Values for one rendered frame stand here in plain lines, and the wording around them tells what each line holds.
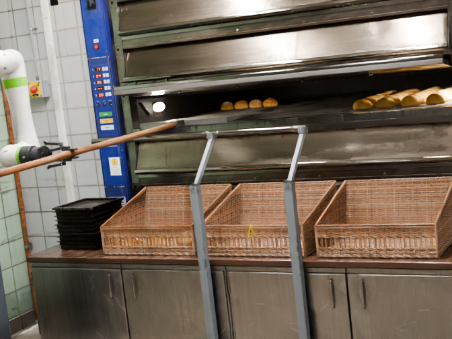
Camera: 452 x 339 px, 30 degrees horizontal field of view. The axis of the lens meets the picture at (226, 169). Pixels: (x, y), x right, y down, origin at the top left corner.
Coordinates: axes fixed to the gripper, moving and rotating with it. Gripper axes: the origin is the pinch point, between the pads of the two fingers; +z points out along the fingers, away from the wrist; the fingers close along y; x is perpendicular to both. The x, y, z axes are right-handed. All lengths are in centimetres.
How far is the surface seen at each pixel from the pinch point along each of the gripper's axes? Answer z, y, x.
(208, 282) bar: 39, 70, -41
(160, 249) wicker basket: 8, 57, -51
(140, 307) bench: -5, 86, -45
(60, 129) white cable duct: -83, -3, -97
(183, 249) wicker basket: 21, 57, -51
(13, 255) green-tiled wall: -123, 71, -86
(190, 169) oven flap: 4, 23, -95
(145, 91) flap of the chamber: -12, -21, -85
